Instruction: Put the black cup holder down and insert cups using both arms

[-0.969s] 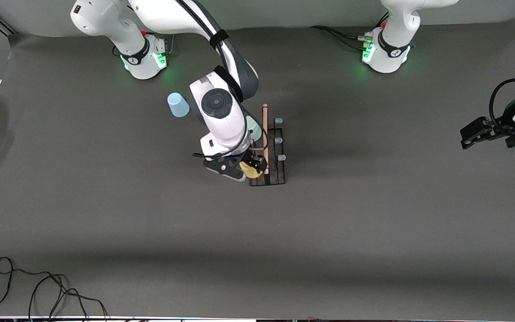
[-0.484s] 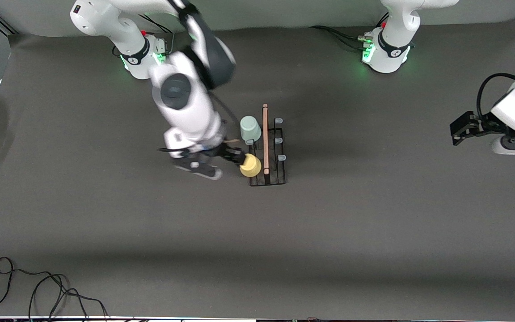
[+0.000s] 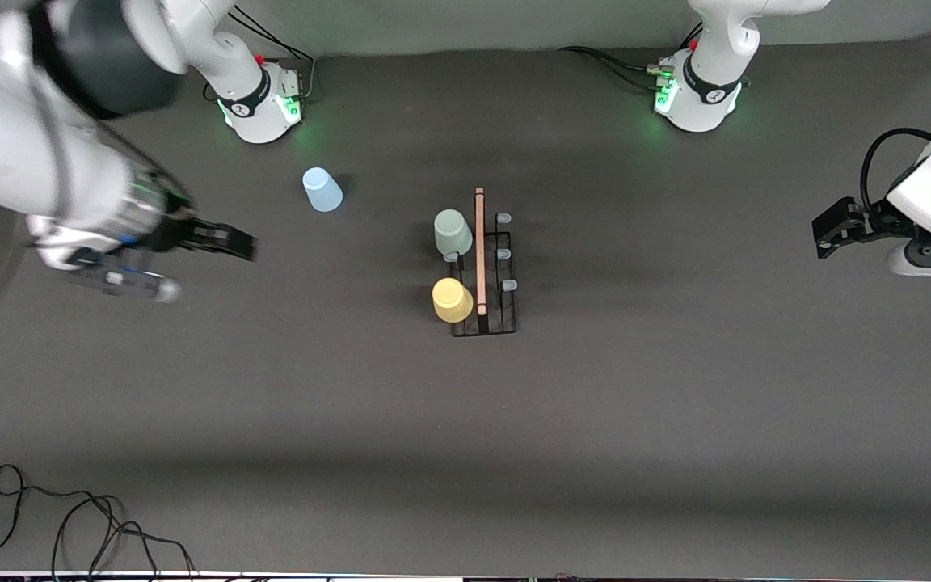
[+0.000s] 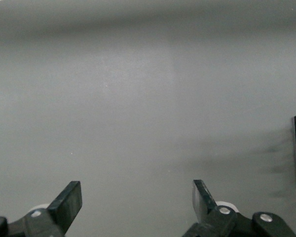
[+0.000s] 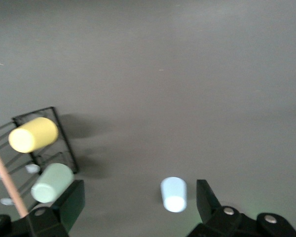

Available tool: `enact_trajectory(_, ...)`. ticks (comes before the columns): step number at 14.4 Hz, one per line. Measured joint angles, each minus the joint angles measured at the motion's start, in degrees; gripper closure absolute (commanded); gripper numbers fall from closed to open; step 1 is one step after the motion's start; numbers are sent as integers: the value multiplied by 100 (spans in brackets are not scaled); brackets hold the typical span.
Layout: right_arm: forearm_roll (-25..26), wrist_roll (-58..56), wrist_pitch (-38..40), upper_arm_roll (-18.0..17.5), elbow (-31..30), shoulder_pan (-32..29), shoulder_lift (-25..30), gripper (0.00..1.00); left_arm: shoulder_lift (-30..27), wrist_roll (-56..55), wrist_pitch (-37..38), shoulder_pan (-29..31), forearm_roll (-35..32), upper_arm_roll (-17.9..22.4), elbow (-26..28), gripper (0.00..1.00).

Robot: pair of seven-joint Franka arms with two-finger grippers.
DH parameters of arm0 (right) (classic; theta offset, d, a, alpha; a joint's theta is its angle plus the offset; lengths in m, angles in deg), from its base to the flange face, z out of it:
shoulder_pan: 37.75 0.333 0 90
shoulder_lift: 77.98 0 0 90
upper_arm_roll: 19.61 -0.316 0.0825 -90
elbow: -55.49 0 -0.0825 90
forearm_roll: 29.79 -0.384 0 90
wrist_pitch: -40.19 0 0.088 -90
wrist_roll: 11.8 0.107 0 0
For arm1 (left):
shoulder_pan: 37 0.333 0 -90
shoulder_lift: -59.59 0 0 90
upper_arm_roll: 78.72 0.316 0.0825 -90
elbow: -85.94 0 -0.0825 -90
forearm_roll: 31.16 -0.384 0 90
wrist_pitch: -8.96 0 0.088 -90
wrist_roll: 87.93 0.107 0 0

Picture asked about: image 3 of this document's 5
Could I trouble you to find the black left base cables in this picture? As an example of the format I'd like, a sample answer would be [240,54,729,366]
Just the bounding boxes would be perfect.
[558,44,672,94]

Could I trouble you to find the yellow plastic cup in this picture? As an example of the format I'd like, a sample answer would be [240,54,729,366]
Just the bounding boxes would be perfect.
[432,277,474,324]

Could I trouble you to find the light blue plastic cup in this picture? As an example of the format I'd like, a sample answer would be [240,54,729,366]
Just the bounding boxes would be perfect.
[302,167,344,213]

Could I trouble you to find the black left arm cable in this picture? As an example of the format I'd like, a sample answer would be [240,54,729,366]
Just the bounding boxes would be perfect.
[860,128,931,215]

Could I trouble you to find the loose black cable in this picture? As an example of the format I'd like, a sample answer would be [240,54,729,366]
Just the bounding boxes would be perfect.
[0,464,196,576]

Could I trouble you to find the pale green plastic cup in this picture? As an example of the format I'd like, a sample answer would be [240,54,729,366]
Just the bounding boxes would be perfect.
[433,209,474,261]

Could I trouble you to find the black wire cup holder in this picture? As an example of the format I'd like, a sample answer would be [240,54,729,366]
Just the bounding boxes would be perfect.
[443,188,519,338]

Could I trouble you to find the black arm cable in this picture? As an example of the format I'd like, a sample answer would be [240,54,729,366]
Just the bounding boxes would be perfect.
[29,16,192,203]
[860,128,931,215]

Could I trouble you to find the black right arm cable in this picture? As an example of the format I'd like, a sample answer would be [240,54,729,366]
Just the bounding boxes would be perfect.
[29,16,192,203]

